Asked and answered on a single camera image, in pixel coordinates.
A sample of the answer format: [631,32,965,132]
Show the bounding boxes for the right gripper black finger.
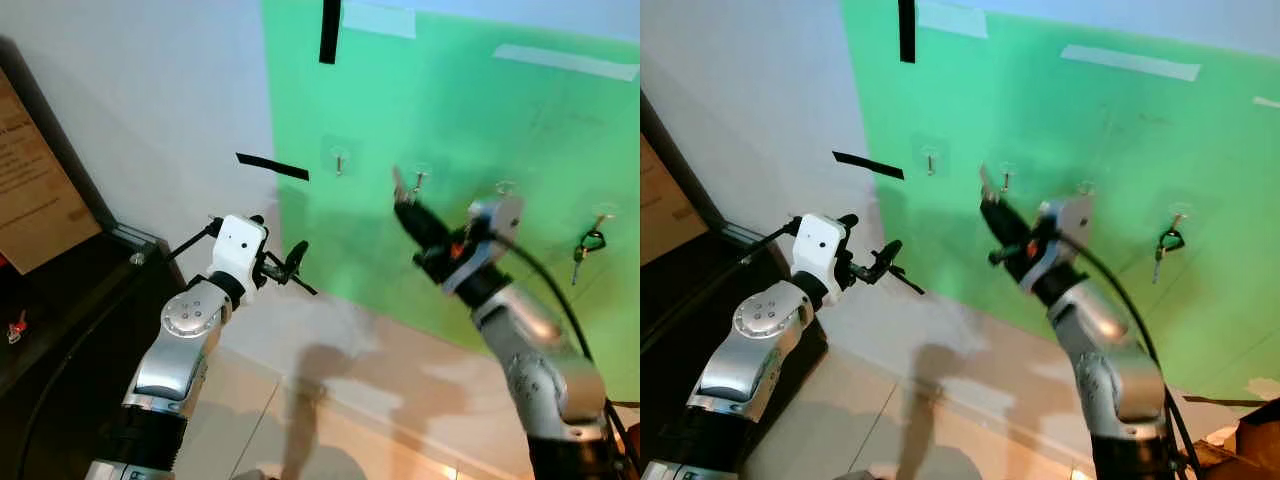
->
[400,198,451,246]
[981,196,1019,251]
[393,200,439,253]
[988,195,1031,243]

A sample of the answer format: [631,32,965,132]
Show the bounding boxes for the black carabiner key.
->
[572,228,608,287]
[1152,228,1187,285]

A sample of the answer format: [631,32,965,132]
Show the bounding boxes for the brown cardboard sign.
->
[0,68,104,276]
[640,135,709,266]

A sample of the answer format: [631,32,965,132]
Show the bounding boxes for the black cabinet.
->
[640,225,831,480]
[0,225,187,480]

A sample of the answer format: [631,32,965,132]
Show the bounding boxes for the long white tape strip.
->
[1060,44,1201,83]
[492,43,641,83]

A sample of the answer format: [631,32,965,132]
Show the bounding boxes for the brown wooden furniture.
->
[1188,395,1280,480]

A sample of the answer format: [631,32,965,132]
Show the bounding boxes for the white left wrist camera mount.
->
[792,213,849,301]
[208,214,269,294]

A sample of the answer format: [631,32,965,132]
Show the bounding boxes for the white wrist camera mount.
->
[466,194,525,293]
[792,213,849,301]
[208,214,269,294]
[1035,194,1094,293]

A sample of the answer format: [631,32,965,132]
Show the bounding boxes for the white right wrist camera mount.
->
[1035,194,1094,293]
[466,194,525,293]

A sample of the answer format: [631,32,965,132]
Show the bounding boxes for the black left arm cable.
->
[640,222,801,331]
[10,222,216,480]

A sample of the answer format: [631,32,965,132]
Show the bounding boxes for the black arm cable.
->
[490,232,641,480]
[1058,232,1201,480]
[640,222,801,331]
[10,222,216,480]

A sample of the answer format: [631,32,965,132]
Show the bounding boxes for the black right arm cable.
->
[490,232,641,480]
[1058,232,1201,480]

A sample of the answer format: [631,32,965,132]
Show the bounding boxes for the green wall sheet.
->
[840,0,1280,403]
[260,0,641,403]

